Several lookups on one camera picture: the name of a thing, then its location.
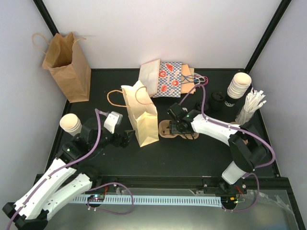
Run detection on single brown cup carrier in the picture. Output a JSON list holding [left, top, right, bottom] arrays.
[[158, 120, 199, 140]]

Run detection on cream paper bag with handles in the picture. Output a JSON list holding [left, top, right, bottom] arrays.
[[106, 80, 159, 147]]

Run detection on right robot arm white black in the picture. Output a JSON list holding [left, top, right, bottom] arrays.
[[167, 103, 270, 193]]

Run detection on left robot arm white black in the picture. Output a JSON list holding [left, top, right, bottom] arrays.
[[2, 113, 135, 230]]

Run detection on brown flat paper bag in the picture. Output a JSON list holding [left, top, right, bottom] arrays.
[[181, 64, 195, 94]]

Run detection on blue checkered paper bag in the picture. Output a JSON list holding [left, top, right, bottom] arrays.
[[152, 62, 182, 98]]

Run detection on tall black lid stack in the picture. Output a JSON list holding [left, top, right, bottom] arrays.
[[209, 91, 225, 111]]

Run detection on left stack of paper cups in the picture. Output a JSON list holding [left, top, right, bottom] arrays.
[[59, 113, 82, 136]]

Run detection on white flat paper bag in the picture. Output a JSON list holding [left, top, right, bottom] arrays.
[[138, 59, 160, 96]]

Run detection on small circuit board with LEDs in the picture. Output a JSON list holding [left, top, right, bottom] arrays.
[[87, 194, 105, 202]]

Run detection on stack of white paper cups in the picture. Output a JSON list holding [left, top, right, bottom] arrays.
[[224, 72, 252, 107]]

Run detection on glass of wrapped stirrers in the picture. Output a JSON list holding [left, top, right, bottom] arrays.
[[235, 88, 266, 125]]

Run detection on standing brown paper bag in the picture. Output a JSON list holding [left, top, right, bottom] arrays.
[[32, 32, 91, 103]]

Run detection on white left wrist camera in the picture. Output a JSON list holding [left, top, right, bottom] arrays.
[[104, 111, 123, 134]]

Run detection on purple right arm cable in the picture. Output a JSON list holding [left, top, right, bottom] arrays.
[[178, 83, 276, 213]]

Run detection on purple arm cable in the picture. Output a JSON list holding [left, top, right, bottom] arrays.
[[6, 108, 108, 230], [178, 83, 276, 213]]

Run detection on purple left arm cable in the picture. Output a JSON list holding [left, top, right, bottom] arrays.
[[6, 108, 108, 230]]

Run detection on purple cable loop at front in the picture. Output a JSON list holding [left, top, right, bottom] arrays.
[[86, 182, 135, 214]]

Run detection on coloured bag handle cords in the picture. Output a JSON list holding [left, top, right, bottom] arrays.
[[181, 71, 209, 87]]

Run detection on light blue slotted cable duct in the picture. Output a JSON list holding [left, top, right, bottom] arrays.
[[70, 195, 222, 207]]

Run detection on black left frame post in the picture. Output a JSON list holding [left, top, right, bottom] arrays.
[[33, 0, 59, 36]]

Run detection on black frame post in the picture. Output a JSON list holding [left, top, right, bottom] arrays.
[[33, 0, 59, 36], [244, 0, 291, 73]]

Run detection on black right frame post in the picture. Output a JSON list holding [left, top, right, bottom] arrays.
[[244, 0, 291, 73]]

